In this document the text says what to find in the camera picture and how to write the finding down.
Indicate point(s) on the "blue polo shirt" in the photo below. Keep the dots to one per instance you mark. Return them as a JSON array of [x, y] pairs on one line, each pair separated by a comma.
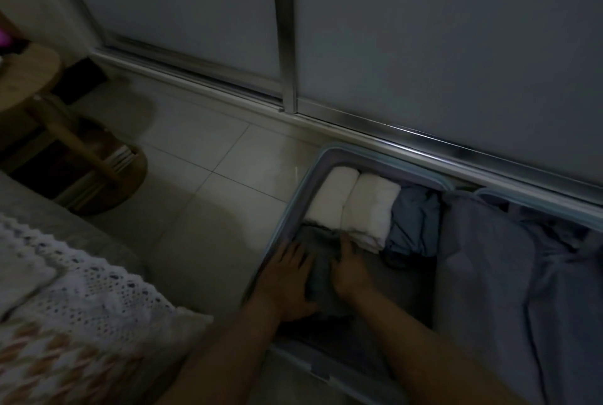
[[415, 221]]

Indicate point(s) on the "person's left hand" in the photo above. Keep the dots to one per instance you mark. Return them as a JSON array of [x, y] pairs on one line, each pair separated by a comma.
[[287, 287]]

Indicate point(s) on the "wooden bedside tray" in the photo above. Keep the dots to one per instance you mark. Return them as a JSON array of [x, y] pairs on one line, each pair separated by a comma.
[[24, 75]]

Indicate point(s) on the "grey sliding door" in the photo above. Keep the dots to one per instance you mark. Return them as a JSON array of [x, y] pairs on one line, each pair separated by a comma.
[[424, 42]]

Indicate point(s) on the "grey-blue suitcase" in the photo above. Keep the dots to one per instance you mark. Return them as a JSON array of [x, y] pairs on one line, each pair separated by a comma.
[[490, 277]]

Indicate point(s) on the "pink ball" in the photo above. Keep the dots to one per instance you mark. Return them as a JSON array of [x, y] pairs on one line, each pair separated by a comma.
[[4, 39]]

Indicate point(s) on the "white T-shirt with letter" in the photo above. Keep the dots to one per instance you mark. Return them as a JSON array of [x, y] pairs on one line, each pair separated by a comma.
[[330, 197]]

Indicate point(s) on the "person's right forearm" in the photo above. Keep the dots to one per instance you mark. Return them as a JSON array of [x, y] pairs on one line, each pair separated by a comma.
[[433, 362]]

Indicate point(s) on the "person's left forearm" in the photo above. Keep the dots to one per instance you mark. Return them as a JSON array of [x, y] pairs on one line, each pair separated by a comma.
[[235, 362]]

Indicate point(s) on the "person's right hand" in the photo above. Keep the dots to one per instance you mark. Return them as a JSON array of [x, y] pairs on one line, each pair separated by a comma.
[[350, 273]]

